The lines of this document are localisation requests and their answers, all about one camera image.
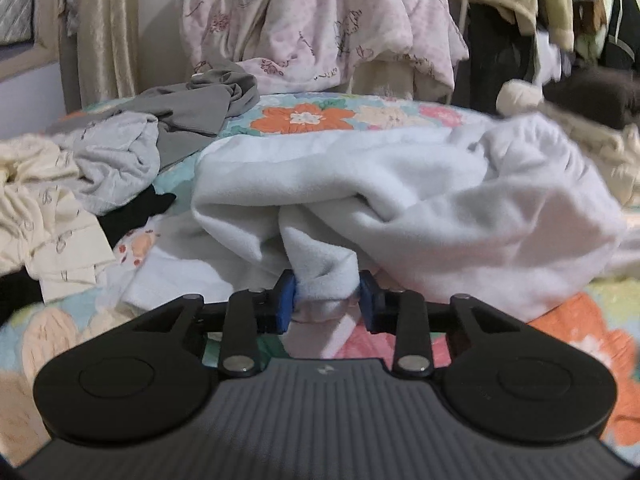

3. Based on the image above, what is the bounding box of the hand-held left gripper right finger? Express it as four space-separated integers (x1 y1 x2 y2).
357 270 523 378

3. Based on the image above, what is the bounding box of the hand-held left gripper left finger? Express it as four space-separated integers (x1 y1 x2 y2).
131 269 300 379

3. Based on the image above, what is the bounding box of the white fleece garment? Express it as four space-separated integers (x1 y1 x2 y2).
107 112 628 323

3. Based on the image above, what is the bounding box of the black garment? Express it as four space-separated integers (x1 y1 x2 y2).
97 192 178 251

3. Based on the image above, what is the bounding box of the floral bedspread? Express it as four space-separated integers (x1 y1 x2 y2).
0 92 640 466

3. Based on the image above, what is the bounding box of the dark grey garment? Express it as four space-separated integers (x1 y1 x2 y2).
47 60 261 168

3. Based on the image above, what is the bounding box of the light grey garment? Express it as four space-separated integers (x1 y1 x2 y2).
60 112 161 216

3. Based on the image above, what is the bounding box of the beige hanging cloth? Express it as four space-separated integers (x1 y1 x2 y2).
350 55 451 101

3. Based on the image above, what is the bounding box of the cream printed garment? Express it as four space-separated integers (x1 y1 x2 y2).
0 135 118 303

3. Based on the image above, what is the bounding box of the dark grey-green garment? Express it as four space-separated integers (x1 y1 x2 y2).
0 270 43 321

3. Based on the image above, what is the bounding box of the dark hanging garment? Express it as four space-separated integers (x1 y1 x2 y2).
452 2 538 108

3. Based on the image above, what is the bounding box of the pink floral quilt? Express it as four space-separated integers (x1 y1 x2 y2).
180 0 468 96

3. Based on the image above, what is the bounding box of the cream and brown fleece jacket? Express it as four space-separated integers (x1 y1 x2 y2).
495 67 640 206

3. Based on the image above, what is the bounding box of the beige curtain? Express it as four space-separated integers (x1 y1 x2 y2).
57 0 138 106

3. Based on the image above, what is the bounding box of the black hanging jacket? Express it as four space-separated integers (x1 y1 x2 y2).
597 0 640 71

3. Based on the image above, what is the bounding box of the silver quilted panel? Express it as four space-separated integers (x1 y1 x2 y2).
0 0 41 46

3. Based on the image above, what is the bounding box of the beige window frame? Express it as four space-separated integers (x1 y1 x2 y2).
0 0 63 81

